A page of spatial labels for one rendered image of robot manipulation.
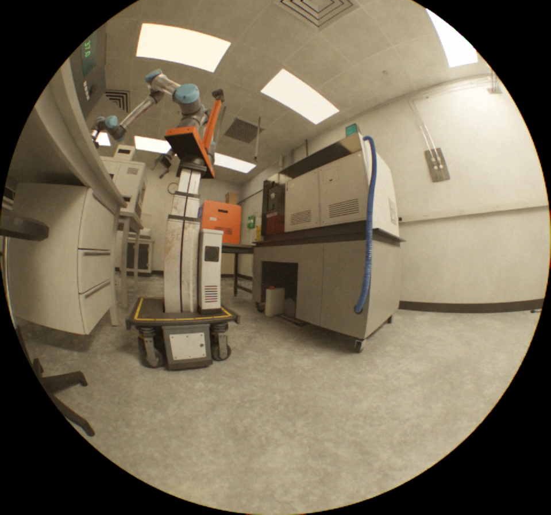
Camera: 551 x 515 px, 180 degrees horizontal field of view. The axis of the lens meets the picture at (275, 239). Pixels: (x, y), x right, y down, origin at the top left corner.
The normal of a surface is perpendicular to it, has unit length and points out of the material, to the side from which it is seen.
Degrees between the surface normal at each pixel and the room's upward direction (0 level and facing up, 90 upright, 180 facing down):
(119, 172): 90
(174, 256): 90
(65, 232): 90
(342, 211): 90
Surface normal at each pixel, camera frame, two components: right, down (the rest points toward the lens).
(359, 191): -0.80, -0.09
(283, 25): -0.04, 0.99
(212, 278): 0.60, -0.07
